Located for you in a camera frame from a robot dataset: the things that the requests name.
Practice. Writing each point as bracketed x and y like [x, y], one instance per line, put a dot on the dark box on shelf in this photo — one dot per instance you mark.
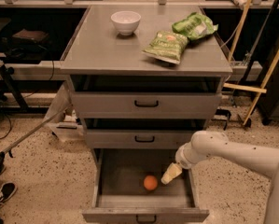
[30, 36]

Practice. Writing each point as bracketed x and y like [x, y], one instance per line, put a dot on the white ceramic bowl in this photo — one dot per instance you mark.
[125, 22]

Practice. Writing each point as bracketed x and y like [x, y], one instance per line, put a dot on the grey metal pole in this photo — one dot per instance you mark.
[8, 149]

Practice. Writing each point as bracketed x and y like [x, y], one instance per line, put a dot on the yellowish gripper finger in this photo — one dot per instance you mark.
[174, 170]
[167, 178]

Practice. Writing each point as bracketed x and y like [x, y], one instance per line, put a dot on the green chip bag front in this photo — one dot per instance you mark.
[167, 46]

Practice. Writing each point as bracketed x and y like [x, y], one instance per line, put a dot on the orange fruit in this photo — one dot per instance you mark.
[150, 182]

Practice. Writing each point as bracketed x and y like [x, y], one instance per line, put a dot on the green chip bag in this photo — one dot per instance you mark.
[195, 26]
[167, 46]

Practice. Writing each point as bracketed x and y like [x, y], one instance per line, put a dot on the grey drawer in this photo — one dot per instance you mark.
[141, 133]
[119, 195]
[102, 96]

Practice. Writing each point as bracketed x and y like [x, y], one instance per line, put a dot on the top grey drawer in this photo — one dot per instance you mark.
[102, 96]

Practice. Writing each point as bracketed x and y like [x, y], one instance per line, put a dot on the middle grey drawer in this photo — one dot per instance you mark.
[141, 133]

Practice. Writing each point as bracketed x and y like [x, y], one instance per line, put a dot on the grey drawer cabinet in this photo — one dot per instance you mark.
[99, 49]

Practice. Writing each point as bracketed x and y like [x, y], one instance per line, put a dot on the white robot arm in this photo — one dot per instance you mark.
[204, 145]

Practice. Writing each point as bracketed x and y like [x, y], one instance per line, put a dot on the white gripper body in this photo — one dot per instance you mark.
[182, 160]

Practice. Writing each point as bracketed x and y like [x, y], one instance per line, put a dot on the black white sneaker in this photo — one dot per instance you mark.
[7, 190]

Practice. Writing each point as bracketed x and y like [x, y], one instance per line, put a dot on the bottom grey drawer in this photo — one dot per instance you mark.
[119, 195]

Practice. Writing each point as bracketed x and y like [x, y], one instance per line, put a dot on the green chip bag rear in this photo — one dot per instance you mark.
[195, 26]

